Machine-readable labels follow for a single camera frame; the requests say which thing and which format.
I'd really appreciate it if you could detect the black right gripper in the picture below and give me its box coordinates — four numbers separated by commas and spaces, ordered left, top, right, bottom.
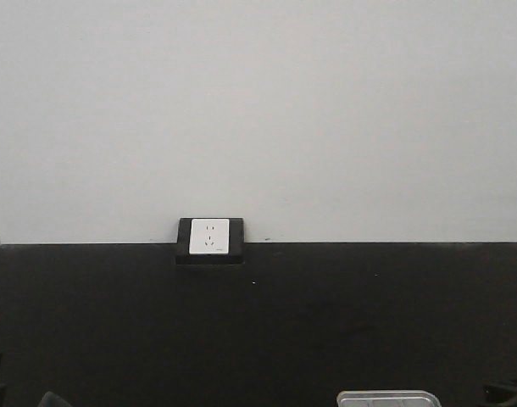
482, 381, 517, 407

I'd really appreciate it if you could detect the black white power socket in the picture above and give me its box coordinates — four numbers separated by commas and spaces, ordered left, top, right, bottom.
175, 218, 245, 266

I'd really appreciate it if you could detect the gray metal tray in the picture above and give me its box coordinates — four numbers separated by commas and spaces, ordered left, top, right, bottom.
336, 390, 442, 407

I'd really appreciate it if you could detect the gray purple cloth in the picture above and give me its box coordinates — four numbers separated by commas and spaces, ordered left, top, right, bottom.
37, 392, 72, 407

